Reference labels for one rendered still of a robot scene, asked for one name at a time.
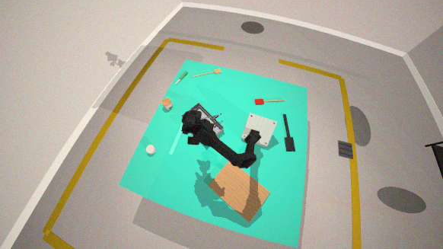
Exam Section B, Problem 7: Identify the short white cylinder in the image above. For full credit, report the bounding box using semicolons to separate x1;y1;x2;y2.
146;145;156;155

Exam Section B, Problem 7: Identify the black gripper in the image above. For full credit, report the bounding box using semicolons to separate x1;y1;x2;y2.
188;110;202;145

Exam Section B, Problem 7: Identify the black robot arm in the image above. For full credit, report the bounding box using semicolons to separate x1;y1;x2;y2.
181;112;261;169

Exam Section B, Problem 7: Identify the light brown wooden mallet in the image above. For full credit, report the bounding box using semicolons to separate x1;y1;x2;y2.
192;69;222;77

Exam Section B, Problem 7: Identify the light wooden board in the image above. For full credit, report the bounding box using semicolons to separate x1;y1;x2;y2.
208;161;270;223

